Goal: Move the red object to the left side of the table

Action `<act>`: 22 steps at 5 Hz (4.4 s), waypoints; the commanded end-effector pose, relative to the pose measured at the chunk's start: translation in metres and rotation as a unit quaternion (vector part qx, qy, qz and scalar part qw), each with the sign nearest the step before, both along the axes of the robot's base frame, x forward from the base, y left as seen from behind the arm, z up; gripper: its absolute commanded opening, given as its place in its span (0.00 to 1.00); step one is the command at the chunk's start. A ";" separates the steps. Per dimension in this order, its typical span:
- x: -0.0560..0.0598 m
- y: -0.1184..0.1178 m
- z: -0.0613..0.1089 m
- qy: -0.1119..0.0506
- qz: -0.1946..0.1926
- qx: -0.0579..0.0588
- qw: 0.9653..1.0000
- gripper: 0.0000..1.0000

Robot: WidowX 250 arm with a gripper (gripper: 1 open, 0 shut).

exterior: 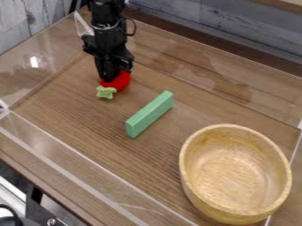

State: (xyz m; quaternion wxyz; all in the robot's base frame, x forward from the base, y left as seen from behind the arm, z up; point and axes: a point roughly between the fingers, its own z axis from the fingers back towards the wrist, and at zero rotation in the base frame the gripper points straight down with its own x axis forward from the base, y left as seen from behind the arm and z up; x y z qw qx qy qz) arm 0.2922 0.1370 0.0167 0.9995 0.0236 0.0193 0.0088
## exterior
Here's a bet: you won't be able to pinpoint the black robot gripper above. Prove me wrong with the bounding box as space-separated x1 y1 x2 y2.
80 26 136 83

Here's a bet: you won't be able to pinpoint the red plush strawberry toy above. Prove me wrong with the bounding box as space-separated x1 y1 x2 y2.
96 70 130 99

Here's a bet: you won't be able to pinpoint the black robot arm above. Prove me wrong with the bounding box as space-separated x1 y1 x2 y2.
81 0 136 82

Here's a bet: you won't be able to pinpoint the green rectangular block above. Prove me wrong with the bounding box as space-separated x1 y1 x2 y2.
125 91 173 139

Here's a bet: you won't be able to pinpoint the wooden bowl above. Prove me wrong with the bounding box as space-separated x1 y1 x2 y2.
178 124 292 225

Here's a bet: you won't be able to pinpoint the clear acrylic corner bracket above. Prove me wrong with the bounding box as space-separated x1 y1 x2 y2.
73 11 94 36

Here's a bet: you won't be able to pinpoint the clear acrylic enclosure walls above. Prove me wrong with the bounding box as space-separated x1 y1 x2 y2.
0 14 302 226

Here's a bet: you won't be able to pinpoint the black metal table frame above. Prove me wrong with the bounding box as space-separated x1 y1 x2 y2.
0 164 80 226

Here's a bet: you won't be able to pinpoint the black cable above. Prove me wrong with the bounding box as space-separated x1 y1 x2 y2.
0 204 22 226

